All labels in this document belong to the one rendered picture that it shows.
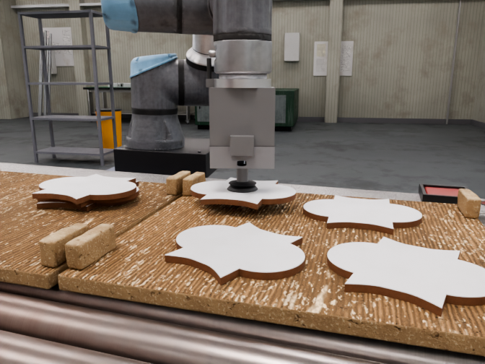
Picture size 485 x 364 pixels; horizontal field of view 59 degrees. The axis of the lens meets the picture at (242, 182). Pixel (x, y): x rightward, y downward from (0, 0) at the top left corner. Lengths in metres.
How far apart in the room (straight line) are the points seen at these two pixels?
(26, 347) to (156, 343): 0.09
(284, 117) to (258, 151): 8.51
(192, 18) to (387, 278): 0.43
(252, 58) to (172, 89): 0.56
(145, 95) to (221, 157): 0.56
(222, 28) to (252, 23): 0.04
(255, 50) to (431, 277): 0.32
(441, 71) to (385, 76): 1.27
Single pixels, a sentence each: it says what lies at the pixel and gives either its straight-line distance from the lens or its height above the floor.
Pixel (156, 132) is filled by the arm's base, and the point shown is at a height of 0.98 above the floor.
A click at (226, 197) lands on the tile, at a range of 0.56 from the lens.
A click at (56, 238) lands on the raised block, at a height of 0.96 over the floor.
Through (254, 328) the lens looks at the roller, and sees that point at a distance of 0.37.
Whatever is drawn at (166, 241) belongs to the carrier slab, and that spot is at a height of 0.94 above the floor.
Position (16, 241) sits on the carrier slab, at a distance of 0.54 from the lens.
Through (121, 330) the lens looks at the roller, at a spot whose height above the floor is 0.92.
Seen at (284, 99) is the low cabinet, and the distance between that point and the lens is 9.04.
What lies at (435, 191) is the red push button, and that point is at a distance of 0.78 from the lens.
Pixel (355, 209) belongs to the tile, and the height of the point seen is 0.94.
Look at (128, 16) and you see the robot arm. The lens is 0.65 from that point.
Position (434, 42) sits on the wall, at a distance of 11.49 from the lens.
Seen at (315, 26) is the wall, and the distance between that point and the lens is 11.24.
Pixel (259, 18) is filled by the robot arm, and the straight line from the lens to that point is 0.55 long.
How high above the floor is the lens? 1.11
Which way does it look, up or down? 14 degrees down
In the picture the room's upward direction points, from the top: straight up
